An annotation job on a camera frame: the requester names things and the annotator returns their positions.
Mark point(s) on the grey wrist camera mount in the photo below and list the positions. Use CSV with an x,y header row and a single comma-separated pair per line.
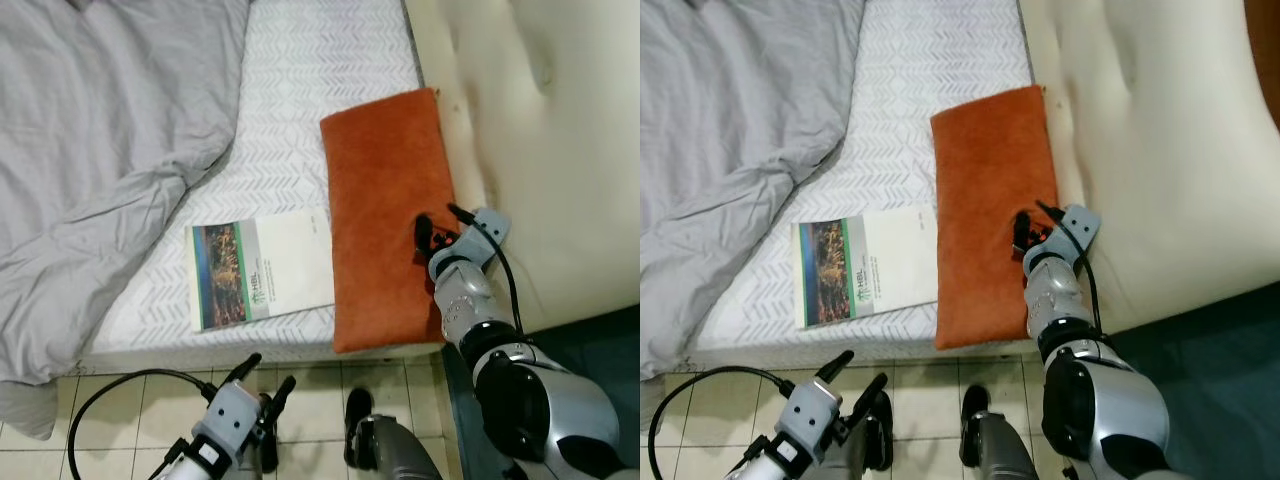
x,y
228,420
488,235
1080,232
810,420

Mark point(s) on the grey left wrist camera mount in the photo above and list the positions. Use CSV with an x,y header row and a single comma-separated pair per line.
x,y
810,420
228,420

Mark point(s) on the black robot left foot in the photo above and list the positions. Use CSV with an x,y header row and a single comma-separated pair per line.
x,y
881,448
270,458

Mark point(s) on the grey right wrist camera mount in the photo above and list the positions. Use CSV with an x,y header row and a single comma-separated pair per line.
x,y
488,235
1080,232

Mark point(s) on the cream padded headboard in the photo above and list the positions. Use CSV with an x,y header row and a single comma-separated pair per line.
x,y
540,150
1160,150

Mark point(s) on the orange rectangular pillow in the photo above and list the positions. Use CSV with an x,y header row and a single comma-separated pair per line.
x,y
385,190
990,185

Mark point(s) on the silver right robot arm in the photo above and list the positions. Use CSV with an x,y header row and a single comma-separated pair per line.
x,y
540,400
1115,400

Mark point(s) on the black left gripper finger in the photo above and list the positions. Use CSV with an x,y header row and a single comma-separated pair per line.
x,y
868,395
836,366
242,368
280,398

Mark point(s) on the white brochure with photo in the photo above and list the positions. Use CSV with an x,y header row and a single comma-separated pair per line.
x,y
895,260
285,265

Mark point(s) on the grey robot right leg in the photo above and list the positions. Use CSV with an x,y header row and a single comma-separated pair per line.
x,y
1005,450
400,450

